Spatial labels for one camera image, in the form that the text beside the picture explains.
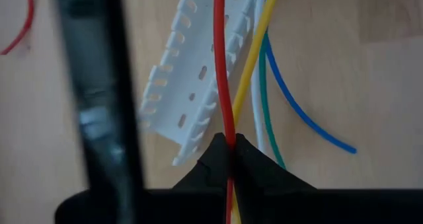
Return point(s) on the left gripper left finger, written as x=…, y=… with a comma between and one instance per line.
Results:
x=185, y=204

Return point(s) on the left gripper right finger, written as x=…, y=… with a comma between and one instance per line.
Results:
x=297, y=207

